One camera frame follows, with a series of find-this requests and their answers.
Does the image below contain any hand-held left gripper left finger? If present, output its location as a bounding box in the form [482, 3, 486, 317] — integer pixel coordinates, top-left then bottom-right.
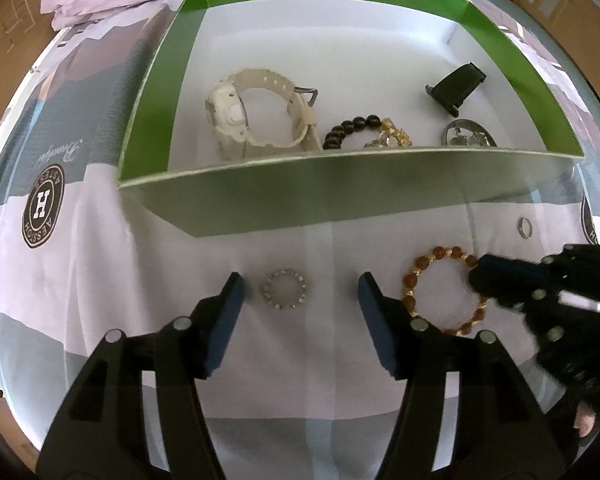
[37, 272, 245, 480]

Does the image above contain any green cardboard box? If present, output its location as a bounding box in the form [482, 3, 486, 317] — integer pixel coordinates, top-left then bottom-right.
[117, 0, 587, 239]

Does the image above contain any wooden headboard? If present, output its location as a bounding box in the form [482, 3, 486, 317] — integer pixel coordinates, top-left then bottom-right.
[0, 0, 63, 128]

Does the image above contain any teal mattress cover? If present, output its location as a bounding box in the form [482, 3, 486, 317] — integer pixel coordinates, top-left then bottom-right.
[505, 0, 600, 136]

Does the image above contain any person's right hand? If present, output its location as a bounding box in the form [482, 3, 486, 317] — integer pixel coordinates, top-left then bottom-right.
[572, 399, 599, 436]

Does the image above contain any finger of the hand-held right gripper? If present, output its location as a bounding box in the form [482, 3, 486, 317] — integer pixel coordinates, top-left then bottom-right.
[467, 244, 600, 292]
[471, 282, 567, 343]

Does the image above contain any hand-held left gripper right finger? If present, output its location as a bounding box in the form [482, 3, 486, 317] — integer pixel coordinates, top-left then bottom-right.
[357, 271, 566, 480]

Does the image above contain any dark bead bracelet gold charm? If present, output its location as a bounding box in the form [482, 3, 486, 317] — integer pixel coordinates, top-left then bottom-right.
[322, 115, 414, 151]

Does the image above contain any silver bangle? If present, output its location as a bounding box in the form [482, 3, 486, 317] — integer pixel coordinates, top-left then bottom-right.
[441, 119, 496, 149]

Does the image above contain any white wrist watch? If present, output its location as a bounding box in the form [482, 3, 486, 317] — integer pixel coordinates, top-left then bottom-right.
[207, 67, 322, 162]

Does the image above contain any rhinestone ring bracelet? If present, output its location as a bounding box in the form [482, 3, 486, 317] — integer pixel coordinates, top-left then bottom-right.
[261, 267, 310, 310]

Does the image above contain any amber bead bracelet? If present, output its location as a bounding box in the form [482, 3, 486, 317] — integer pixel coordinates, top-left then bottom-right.
[401, 245, 491, 337]

